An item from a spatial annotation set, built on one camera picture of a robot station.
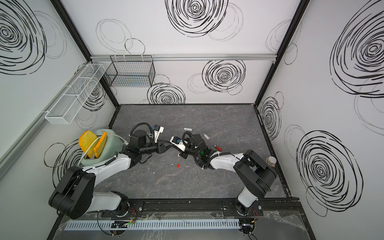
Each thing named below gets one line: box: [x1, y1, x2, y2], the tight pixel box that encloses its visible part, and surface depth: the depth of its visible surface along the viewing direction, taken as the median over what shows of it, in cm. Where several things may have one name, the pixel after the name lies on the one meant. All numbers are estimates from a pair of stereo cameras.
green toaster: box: [81, 129, 124, 166], surface depth 81 cm
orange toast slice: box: [93, 132, 108, 159], surface depth 74 cm
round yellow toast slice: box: [78, 130, 98, 159], surface depth 77 cm
